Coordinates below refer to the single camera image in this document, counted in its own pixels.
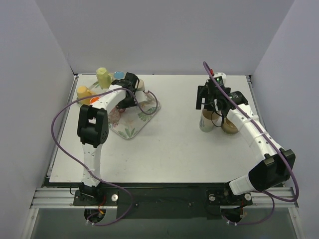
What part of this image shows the cream shell pattern mug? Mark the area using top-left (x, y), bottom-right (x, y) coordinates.
top-left (135, 79), bottom-right (145, 96)

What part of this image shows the blue butterfly mug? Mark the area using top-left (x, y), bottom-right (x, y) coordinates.
top-left (113, 71), bottom-right (125, 80)

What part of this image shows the cream floral tall mug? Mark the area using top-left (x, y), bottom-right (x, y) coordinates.
top-left (199, 109), bottom-right (220, 132)

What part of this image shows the pale yellow mug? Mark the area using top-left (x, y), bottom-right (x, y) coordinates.
top-left (96, 67), bottom-right (113, 89)

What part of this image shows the pink mug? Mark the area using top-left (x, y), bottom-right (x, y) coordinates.
top-left (109, 107), bottom-right (126, 118)

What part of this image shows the beige round mug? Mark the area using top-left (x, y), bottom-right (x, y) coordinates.
top-left (221, 118), bottom-right (239, 134)

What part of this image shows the orange mug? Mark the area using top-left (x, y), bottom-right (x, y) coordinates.
top-left (90, 97), bottom-right (99, 104)

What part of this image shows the yellow squat mug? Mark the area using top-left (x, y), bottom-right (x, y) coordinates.
top-left (76, 86), bottom-right (96, 105)

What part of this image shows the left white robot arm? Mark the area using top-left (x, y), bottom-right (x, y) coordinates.
top-left (77, 73), bottom-right (140, 205)

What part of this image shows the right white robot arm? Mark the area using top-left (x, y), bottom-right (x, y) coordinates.
top-left (196, 77), bottom-right (296, 204)

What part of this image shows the floral serving tray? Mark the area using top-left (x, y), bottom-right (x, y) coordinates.
top-left (87, 81), bottom-right (162, 140)

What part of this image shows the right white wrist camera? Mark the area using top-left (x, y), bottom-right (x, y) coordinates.
top-left (213, 73), bottom-right (227, 86)

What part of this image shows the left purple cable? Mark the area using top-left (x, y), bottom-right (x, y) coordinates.
top-left (51, 88), bottom-right (158, 227)

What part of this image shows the purple cable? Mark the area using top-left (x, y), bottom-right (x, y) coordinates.
top-left (203, 61), bottom-right (300, 227)
top-left (51, 88), bottom-right (158, 227)

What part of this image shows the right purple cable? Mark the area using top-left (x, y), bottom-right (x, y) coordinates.
top-left (203, 61), bottom-right (300, 227)

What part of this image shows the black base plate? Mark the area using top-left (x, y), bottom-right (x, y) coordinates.
top-left (73, 183), bottom-right (252, 223)

